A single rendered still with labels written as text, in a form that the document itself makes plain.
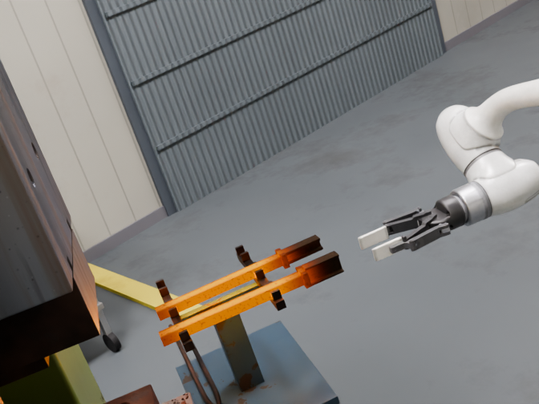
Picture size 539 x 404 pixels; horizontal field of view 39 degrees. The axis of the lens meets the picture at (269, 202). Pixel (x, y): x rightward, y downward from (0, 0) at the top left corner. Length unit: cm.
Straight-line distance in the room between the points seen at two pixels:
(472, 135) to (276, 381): 73
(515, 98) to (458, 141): 17
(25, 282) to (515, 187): 113
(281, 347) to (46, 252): 106
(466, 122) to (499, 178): 15
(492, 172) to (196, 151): 363
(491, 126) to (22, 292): 116
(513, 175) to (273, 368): 72
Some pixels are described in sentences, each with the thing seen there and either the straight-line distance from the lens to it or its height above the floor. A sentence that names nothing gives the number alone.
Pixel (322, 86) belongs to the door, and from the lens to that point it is 593.
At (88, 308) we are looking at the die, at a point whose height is 131.
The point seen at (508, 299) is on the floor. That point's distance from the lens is 323.
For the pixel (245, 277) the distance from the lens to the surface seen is 173.
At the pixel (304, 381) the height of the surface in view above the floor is 72.
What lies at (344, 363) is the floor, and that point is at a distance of 309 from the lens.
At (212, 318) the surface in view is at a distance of 161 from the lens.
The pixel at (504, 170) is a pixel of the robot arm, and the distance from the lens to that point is 178.
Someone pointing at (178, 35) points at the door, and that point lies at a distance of 515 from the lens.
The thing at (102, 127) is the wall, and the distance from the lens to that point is 492.
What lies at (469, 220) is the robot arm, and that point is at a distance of 174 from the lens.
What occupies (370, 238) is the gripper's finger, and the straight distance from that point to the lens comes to 172.
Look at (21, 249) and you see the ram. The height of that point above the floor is 144.
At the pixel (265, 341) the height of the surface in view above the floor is 72.
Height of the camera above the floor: 174
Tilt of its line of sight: 21 degrees down
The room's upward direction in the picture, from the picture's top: 19 degrees counter-clockwise
